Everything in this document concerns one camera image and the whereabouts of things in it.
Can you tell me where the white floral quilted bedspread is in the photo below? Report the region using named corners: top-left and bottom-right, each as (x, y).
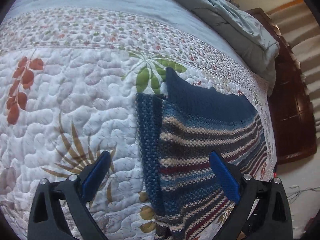
top-left (1, 0), bottom-right (276, 239)

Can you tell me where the blue striped knit sweater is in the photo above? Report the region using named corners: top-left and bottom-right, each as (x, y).
top-left (136, 68), bottom-right (267, 239)

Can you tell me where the dark wooden headboard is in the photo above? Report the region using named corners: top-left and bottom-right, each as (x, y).
top-left (247, 8), bottom-right (317, 165)

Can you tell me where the beige pleated curtain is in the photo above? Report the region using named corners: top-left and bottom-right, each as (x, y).
top-left (265, 0), bottom-right (320, 131)

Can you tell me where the grey rumpled duvet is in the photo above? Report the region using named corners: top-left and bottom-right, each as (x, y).
top-left (139, 0), bottom-right (281, 95)

